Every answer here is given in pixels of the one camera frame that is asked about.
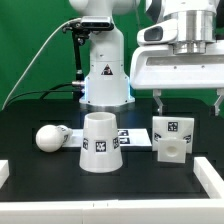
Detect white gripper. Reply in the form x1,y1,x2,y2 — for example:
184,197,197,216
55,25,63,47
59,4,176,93
130,19,224,116

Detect white square lamp base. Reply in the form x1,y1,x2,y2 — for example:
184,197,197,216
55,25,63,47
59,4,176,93
152,116,194,163

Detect white conical lamp shade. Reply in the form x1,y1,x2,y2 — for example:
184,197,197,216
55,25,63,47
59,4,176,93
79,112,123,173

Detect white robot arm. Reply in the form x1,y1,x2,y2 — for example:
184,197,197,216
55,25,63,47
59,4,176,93
69,0,224,115

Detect white lamp bulb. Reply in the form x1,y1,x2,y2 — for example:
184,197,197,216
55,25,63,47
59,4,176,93
36,125,73,153

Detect white marker tag sheet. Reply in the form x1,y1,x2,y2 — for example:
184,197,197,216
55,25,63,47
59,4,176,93
64,129,152,147

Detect black camera on stand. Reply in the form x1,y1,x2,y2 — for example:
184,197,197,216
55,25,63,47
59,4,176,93
62,16,114,100

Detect black cable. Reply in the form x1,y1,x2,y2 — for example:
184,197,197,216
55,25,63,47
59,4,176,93
1,83,81,109

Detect grey camera cable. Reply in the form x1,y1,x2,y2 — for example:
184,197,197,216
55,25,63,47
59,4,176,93
1,18,83,111

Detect white L-shaped fence wall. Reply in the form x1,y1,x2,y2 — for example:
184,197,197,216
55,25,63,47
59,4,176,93
0,157,224,224

